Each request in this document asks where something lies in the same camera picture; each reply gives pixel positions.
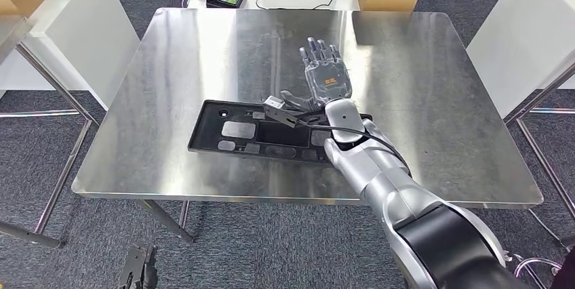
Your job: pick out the black plastic mounting plate part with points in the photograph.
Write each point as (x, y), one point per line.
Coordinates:
(211, 129)

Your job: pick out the stainless steel workbench table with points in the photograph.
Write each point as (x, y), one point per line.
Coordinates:
(179, 53)

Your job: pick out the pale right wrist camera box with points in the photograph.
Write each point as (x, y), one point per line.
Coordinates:
(275, 107)

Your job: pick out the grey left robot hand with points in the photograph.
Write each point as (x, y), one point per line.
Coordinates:
(150, 273)

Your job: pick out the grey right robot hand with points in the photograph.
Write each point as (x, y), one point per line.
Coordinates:
(328, 80)

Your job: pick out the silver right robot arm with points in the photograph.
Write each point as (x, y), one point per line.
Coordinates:
(404, 197)

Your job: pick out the white desk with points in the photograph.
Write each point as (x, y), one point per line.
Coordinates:
(90, 31)
(530, 31)

